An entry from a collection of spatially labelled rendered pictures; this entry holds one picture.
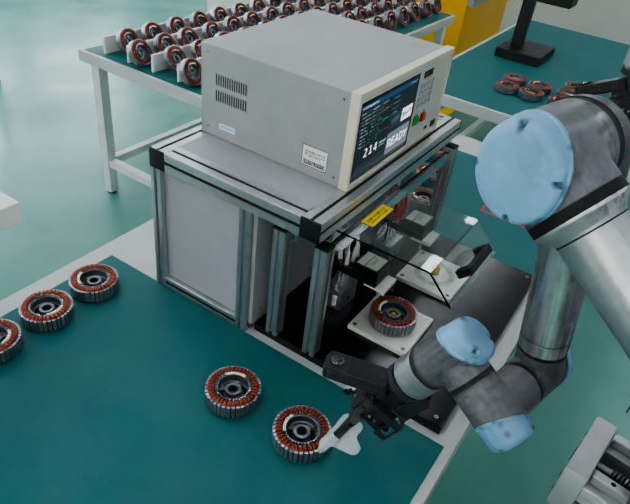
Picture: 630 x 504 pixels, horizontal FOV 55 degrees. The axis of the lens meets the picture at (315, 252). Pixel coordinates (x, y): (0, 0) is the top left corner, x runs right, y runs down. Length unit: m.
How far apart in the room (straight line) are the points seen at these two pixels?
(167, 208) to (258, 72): 0.37
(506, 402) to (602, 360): 1.94
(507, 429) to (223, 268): 0.72
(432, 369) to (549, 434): 1.54
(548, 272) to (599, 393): 1.81
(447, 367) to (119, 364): 0.72
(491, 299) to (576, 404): 1.06
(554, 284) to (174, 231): 0.85
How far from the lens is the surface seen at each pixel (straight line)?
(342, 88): 1.16
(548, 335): 0.96
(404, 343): 1.39
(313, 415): 1.21
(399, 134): 1.37
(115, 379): 1.32
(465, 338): 0.89
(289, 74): 1.21
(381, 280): 1.38
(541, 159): 0.67
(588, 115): 0.75
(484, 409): 0.92
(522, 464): 2.31
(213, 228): 1.32
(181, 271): 1.47
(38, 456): 1.23
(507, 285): 1.68
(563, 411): 2.54
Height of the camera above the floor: 1.72
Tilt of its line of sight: 36 degrees down
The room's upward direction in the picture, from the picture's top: 7 degrees clockwise
